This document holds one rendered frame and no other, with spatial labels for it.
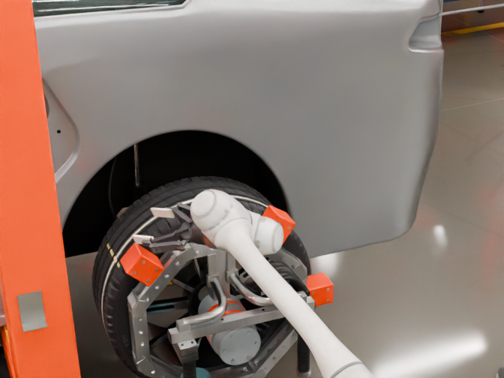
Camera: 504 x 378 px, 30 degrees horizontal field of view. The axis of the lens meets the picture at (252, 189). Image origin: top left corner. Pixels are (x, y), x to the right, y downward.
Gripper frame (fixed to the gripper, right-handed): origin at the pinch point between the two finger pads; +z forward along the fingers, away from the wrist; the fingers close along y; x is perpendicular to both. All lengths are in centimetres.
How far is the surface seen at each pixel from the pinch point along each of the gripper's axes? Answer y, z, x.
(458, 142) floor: 287, 38, -220
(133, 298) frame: -12.0, 7.6, -18.1
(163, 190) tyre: 22.0, 12.0, -8.0
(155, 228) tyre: 5.5, 4.6, -7.1
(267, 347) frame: 8, -12, -61
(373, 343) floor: 82, 4, -156
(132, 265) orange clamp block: -9.8, 3.2, -6.2
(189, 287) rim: 4.0, 2.5, -30.8
